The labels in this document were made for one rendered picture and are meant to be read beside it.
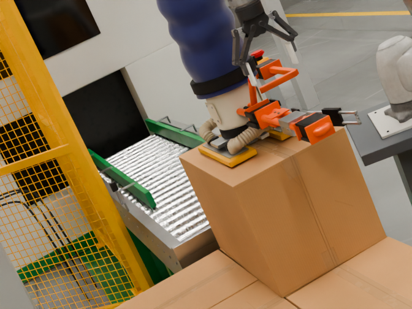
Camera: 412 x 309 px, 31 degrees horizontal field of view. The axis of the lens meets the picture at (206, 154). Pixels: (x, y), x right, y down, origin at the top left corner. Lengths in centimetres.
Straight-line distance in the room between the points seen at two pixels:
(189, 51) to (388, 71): 75
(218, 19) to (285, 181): 55
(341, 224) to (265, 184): 30
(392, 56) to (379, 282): 86
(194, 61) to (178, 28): 11
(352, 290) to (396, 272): 14
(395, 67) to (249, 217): 83
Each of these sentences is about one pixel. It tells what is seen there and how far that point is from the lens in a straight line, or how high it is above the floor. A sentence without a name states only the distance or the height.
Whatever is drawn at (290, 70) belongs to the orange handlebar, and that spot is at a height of 109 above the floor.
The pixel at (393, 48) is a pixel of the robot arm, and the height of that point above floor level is 102.
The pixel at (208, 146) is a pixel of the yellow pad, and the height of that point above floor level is 98.
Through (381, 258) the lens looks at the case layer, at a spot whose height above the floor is 54.
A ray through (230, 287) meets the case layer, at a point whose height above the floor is 54.
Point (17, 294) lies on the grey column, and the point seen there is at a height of 52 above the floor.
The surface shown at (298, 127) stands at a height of 109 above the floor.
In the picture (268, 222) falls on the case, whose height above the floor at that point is 79.
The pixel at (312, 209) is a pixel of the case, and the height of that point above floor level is 76.
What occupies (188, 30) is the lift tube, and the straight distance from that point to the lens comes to 239.
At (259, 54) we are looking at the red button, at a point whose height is 103.
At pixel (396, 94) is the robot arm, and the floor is 86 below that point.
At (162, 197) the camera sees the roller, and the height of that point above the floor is 55.
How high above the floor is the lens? 165
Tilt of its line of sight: 15 degrees down
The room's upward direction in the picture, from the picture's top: 24 degrees counter-clockwise
